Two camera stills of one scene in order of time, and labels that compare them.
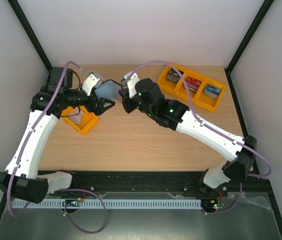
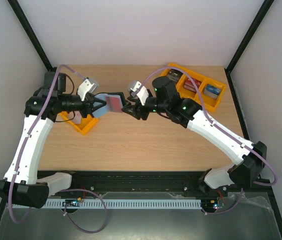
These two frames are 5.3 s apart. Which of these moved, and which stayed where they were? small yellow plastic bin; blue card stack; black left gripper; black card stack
Moved: black left gripper
Stayed: small yellow plastic bin; black card stack; blue card stack
